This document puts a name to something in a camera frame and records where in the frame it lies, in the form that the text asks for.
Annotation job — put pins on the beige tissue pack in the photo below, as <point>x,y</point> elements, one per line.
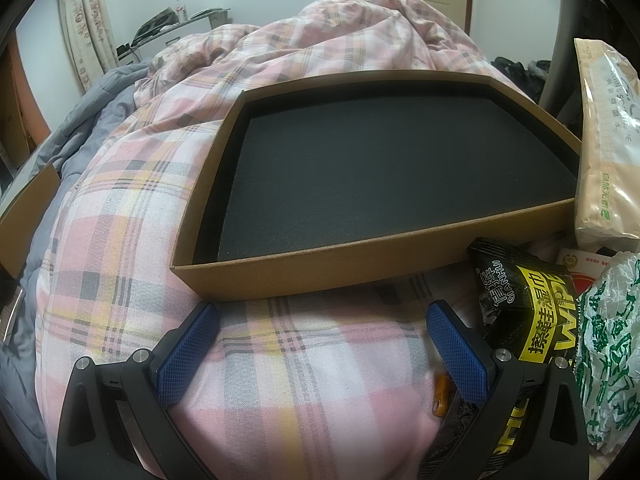
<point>607,150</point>

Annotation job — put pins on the small red and orange packet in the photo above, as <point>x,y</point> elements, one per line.
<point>442,397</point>

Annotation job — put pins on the pink plaid quilt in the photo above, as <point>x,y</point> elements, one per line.
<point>150,200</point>

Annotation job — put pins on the clear bottle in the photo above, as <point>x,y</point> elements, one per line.
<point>181,10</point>

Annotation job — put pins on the grey quilt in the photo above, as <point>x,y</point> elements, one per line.
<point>65,170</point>

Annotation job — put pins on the black bag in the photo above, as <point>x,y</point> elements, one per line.
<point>155,25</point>

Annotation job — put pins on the red and white packet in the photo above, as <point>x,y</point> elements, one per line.
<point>580,267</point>

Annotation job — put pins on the brown cardboard box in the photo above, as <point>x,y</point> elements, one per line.
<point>27,220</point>

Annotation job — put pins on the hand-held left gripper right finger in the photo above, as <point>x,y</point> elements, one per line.
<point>457,355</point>

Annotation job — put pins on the white desk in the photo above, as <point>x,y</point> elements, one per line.
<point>200,22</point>

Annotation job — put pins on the white and green plastic bag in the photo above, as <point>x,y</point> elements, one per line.
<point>607,350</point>

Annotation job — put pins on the black and yellow wipes packet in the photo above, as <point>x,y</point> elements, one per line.
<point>530,300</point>

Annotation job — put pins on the cardboard box with black foam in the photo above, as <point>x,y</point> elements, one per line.
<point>390,170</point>

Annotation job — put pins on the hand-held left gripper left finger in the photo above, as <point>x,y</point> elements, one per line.
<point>186,355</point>

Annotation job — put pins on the pile of dark clothes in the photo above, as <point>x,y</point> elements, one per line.
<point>520,77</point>

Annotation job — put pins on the floral curtain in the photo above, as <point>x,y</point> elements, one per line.
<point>87,15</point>

